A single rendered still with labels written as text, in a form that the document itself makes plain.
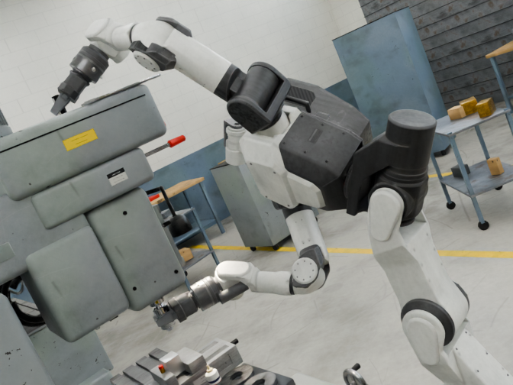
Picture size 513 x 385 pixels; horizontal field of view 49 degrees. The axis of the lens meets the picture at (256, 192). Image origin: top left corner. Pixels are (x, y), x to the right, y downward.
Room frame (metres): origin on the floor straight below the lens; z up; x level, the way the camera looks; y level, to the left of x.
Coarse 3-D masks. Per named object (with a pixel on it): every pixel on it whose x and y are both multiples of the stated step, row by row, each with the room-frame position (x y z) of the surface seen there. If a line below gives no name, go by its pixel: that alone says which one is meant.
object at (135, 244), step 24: (144, 192) 1.60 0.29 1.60; (96, 216) 1.51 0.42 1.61; (120, 216) 1.54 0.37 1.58; (144, 216) 1.57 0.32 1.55; (120, 240) 1.53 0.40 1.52; (144, 240) 1.56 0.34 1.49; (168, 240) 1.60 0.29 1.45; (120, 264) 1.51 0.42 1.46; (144, 264) 1.54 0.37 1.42; (168, 264) 1.57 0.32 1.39; (144, 288) 1.53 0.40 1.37; (168, 288) 1.56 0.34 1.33
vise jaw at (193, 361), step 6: (186, 348) 1.85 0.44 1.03; (180, 354) 1.82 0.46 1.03; (186, 354) 1.80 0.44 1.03; (192, 354) 1.78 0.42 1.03; (198, 354) 1.76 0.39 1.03; (186, 360) 1.76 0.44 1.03; (192, 360) 1.74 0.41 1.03; (198, 360) 1.74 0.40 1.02; (204, 360) 1.75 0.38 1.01; (186, 366) 1.74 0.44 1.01; (192, 366) 1.72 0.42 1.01; (198, 366) 1.73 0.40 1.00; (204, 366) 1.74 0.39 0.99; (192, 372) 1.72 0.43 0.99
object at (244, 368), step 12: (228, 372) 1.35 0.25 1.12; (240, 372) 1.33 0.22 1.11; (252, 372) 1.30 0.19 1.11; (264, 372) 1.27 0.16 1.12; (216, 384) 1.34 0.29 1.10; (228, 384) 1.29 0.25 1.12; (240, 384) 1.27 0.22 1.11; (252, 384) 1.24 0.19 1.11; (264, 384) 1.22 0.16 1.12; (276, 384) 1.22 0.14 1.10; (288, 384) 1.20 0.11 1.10
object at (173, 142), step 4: (180, 136) 1.67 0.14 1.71; (184, 136) 1.67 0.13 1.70; (172, 140) 1.65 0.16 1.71; (176, 140) 1.66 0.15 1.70; (180, 140) 1.66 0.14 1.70; (184, 140) 1.67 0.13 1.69; (164, 144) 1.65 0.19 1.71; (168, 144) 1.65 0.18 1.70; (172, 144) 1.65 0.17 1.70; (176, 144) 1.66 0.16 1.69; (156, 148) 1.63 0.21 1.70; (160, 148) 1.63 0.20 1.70; (164, 148) 1.64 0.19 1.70; (148, 152) 1.62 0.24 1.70; (152, 152) 1.62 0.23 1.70; (156, 152) 1.63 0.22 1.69; (148, 156) 1.62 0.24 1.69
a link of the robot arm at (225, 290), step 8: (208, 280) 1.66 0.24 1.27; (216, 280) 1.67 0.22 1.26; (224, 280) 1.66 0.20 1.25; (232, 280) 1.66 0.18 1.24; (208, 288) 1.64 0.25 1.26; (216, 288) 1.64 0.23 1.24; (224, 288) 1.66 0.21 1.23; (232, 288) 1.64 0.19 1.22; (240, 288) 1.64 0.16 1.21; (248, 288) 1.65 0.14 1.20; (216, 296) 1.64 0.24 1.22; (224, 296) 1.63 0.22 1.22; (232, 296) 1.63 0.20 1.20; (240, 296) 1.70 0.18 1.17
